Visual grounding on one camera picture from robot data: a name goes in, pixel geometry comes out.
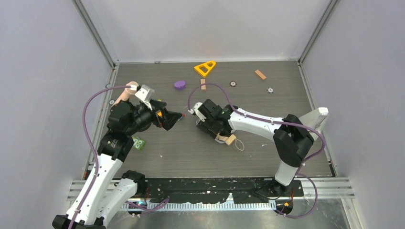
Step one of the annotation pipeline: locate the purple heart-shaped box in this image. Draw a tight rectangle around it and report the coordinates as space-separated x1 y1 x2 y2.
174 80 186 91

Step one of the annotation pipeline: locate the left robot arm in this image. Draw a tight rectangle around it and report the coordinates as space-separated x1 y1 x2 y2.
52 100 182 229

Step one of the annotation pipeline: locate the small wooden block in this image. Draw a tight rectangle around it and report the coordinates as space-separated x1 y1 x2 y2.
255 70 266 80
200 78 206 91

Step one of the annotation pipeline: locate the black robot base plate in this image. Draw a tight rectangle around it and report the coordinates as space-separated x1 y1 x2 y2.
134 177 304 204

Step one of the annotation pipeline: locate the small round poker chip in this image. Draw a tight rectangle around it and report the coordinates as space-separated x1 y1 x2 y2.
267 87 274 94

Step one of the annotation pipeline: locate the yellow triangle frame block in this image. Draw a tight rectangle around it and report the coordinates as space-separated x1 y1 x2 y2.
194 60 216 78

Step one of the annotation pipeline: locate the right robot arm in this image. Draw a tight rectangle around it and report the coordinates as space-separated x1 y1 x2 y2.
188 99 328 189

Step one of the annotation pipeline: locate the small green sticker toy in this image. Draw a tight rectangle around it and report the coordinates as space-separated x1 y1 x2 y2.
132 136 146 150

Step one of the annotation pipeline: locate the pink toy microphone on stand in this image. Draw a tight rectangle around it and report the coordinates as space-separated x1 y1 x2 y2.
113 81 139 105

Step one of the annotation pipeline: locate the white stand holder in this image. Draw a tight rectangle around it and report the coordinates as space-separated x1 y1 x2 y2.
299 107 329 132

